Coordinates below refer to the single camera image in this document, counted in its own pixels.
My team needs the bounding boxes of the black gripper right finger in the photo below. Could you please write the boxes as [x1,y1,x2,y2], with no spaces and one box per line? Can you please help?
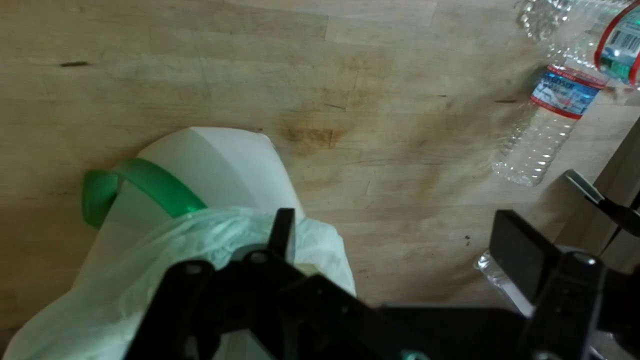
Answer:
[488,208,608,360]

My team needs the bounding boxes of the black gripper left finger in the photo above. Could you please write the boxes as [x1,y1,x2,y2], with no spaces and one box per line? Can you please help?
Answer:
[125,205,375,360]

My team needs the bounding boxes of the white plastic bin body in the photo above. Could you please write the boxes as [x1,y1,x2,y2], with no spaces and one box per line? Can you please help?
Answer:
[77,125,306,267]

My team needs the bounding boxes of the pale green liner bag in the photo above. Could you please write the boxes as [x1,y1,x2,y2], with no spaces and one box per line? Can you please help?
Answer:
[1,204,357,360]

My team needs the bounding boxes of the clear bottle red blue label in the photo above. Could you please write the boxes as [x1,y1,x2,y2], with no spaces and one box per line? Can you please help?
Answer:
[490,61,608,187]

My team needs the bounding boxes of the small clear water bottle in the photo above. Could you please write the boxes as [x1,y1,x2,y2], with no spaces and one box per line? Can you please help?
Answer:
[516,0,640,91]

